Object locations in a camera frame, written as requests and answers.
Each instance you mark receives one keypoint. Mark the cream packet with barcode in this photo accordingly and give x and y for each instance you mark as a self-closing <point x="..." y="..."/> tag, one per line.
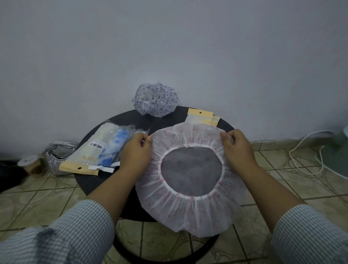
<point x="87" y="155"/>

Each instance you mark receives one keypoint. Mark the black bag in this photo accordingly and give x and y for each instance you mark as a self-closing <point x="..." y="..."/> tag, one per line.
<point x="11" y="175"/>

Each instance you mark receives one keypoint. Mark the black round side table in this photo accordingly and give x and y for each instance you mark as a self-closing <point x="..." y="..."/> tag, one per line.
<point x="89" y="182"/>

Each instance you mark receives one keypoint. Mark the stack of yellow small pouches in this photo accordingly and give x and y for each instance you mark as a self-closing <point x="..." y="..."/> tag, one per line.
<point x="199" y="114"/>

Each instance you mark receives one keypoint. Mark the pale green appliance base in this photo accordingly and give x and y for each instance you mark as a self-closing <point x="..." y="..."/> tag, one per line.
<point x="337" y="155"/>

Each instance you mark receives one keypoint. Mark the person's left forearm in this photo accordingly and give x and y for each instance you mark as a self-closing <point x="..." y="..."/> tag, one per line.
<point x="108" y="198"/>

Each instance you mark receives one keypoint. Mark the person's right hand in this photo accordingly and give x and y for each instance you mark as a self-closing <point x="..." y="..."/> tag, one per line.
<point x="239" y="152"/>

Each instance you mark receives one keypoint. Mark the person's left hand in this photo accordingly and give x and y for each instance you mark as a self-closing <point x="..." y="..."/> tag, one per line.
<point x="136" y="157"/>

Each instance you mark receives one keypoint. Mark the blue flower shower cap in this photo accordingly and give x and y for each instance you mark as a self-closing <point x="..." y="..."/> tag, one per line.
<point x="117" y="141"/>

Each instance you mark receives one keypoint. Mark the silver quilted handbag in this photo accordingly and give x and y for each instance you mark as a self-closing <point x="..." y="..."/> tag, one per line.
<point x="55" y="160"/>

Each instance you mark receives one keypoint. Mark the pink print shower cap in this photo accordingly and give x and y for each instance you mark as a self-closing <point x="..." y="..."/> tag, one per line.
<point x="195" y="215"/>

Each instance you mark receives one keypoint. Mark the person's right forearm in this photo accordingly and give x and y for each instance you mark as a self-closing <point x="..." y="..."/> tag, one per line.
<point x="274" y="201"/>

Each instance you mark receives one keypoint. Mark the ribbon spool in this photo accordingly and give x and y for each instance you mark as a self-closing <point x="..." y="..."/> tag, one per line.
<point x="30" y="164"/>

